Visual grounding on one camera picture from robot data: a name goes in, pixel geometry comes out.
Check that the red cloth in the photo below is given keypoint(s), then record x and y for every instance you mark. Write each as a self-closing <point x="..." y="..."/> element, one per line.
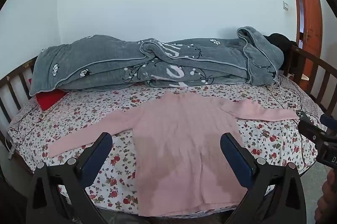
<point x="48" y="100"/>

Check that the dark wooden bed frame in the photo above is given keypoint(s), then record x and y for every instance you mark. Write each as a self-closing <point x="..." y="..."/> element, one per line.
<point x="316" y="57"/>

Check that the pink knit sweater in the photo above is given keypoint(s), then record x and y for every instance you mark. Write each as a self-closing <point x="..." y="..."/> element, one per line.
<point x="179" y="139"/>

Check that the black cloth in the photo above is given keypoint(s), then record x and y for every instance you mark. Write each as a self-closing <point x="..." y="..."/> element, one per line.
<point x="281" y="41"/>

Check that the brown wooden door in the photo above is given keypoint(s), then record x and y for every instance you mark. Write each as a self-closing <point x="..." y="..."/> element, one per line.
<point x="312" y="16"/>

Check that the white wall switch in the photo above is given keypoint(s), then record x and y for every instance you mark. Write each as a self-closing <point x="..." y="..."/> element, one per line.
<point x="285" y="5"/>

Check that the person's right hand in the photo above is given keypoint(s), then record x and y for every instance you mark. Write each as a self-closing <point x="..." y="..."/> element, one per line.
<point x="327" y="195"/>

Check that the floral bed sheet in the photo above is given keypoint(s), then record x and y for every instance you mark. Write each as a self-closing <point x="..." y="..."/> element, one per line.
<point x="79" y="113"/>

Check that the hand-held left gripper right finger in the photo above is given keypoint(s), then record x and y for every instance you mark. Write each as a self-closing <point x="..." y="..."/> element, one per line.
<point x="237" y="158"/>

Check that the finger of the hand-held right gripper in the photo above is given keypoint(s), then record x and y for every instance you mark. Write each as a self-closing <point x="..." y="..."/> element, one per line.
<point x="329" y="122"/>
<point x="309" y="128"/>

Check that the grey flower print blanket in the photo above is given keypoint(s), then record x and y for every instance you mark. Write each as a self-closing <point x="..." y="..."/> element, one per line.
<point x="105" y="61"/>

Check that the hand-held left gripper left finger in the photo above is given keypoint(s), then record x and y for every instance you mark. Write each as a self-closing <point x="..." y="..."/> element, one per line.
<point x="97" y="153"/>

